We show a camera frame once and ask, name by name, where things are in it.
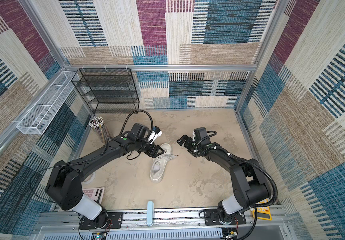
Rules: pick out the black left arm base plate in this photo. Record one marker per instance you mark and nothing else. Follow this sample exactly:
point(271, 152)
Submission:
point(109, 220)

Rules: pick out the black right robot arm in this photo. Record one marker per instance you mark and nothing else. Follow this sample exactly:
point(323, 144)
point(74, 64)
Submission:
point(250, 182)

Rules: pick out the white wire mesh basket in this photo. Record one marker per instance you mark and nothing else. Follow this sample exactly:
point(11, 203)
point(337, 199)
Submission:
point(42, 113)

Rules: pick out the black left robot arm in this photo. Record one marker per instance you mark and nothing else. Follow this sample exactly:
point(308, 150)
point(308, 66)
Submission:
point(64, 186)

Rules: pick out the light blue handle bar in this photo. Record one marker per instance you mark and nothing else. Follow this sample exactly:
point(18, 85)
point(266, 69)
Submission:
point(150, 213)

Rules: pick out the black wire mesh shelf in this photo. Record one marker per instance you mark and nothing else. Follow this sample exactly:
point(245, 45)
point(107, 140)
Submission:
point(107, 90)

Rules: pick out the yellow calculator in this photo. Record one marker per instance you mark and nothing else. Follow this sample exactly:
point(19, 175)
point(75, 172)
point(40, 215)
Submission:
point(262, 213)

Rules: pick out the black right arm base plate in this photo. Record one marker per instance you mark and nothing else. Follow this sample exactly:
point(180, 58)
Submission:
point(213, 217)

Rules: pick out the clear tube of coloured pencils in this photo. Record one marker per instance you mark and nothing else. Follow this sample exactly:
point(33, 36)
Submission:
point(97, 124)

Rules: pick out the white canvas sneaker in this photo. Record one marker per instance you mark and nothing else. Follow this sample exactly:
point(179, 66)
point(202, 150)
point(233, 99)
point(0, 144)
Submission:
point(158, 169)

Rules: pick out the pink white flat device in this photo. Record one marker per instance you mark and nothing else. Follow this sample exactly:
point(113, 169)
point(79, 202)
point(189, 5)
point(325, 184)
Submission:
point(95, 194)

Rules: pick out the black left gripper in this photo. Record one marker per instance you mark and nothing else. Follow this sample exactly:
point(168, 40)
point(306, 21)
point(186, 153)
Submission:
point(153, 152)

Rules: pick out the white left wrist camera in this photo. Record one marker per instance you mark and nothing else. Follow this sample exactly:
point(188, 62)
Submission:
point(155, 133)

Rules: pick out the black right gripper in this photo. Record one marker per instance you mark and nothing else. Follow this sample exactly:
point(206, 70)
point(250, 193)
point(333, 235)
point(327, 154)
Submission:
point(188, 139)

